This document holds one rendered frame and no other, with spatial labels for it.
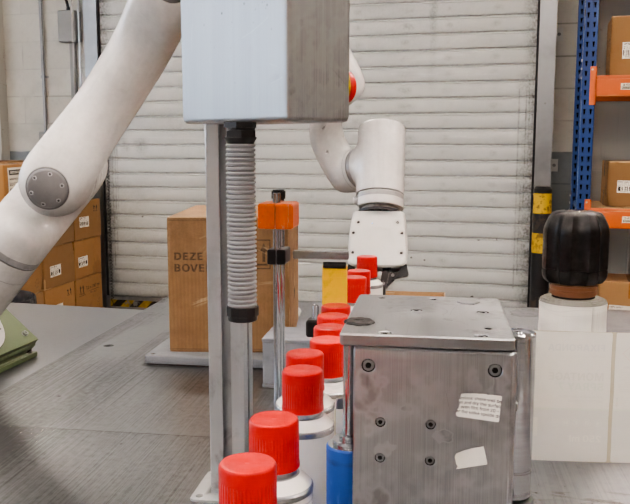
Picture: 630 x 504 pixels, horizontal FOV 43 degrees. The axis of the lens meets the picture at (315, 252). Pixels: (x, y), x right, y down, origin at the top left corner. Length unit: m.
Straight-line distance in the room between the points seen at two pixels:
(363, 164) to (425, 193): 3.93
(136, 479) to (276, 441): 0.60
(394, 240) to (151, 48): 0.51
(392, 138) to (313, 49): 0.60
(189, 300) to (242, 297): 0.77
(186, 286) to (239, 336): 0.64
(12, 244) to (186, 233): 0.33
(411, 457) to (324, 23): 0.48
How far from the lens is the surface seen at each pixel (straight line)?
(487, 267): 5.36
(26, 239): 1.50
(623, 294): 4.77
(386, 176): 1.39
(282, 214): 0.92
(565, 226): 1.05
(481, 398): 0.52
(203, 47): 0.91
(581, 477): 1.02
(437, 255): 5.37
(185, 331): 1.63
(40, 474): 1.16
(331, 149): 1.46
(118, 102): 1.40
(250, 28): 0.85
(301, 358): 0.69
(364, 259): 1.27
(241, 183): 0.84
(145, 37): 1.36
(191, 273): 1.61
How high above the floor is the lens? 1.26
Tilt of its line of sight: 8 degrees down
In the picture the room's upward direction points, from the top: straight up
